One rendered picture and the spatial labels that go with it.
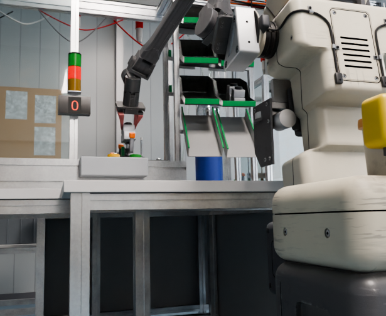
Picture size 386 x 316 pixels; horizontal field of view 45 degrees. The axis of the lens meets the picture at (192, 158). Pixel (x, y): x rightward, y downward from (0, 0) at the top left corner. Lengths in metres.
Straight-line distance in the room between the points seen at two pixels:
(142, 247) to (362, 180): 0.97
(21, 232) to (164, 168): 2.10
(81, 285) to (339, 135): 0.69
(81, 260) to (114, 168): 0.41
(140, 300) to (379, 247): 0.99
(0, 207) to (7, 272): 3.66
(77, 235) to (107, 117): 4.11
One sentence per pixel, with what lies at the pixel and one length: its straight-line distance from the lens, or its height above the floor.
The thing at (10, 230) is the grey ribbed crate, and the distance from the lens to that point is 3.56.
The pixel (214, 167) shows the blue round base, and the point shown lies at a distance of 2.60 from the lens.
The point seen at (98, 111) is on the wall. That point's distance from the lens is 5.24.
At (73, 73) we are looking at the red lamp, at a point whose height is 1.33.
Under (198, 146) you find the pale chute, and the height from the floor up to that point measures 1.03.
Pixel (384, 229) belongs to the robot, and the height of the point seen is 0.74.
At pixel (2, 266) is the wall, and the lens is 5.11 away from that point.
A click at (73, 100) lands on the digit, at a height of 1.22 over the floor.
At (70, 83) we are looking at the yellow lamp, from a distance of 1.88.
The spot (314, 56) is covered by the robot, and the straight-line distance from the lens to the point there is 1.08.
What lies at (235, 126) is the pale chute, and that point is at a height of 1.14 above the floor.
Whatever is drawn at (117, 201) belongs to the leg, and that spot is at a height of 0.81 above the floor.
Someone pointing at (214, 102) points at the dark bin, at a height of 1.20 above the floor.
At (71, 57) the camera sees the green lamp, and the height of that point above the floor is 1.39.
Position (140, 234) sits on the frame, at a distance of 1.48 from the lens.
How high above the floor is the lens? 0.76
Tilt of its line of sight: 8 degrees up
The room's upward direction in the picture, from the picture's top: 1 degrees counter-clockwise
